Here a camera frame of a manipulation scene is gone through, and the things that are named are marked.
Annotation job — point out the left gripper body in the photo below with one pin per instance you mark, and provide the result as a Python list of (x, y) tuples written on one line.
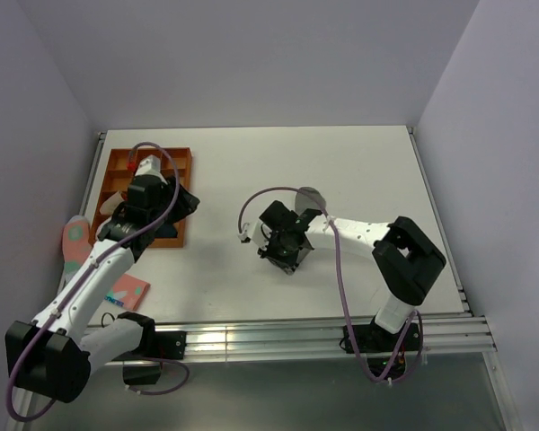
[(166, 198)]

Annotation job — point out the dark blue patterned sock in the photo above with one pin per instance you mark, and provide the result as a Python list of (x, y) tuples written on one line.
[(166, 231)]

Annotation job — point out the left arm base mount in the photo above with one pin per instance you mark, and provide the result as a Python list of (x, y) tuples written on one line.
[(143, 369)]

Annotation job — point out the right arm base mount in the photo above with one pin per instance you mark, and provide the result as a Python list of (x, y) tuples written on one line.
[(404, 355)]

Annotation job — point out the grey striped sock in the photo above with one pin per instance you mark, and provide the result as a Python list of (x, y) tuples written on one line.
[(308, 198)]

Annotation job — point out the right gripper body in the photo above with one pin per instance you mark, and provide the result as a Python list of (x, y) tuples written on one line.
[(278, 249)]

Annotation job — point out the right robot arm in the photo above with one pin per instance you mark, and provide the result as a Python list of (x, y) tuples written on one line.
[(408, 261)]

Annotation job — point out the pink green sock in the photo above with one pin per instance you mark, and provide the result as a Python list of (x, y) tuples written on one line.
[(75, 245)]

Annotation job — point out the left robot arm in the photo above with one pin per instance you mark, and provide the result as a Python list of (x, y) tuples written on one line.
[(54, 355)]

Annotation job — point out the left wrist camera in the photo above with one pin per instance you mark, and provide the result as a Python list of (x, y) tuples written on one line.
[(150, 165)]

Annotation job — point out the beige rolled sock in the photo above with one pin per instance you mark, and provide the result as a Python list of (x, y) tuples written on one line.
[(110, 204)]

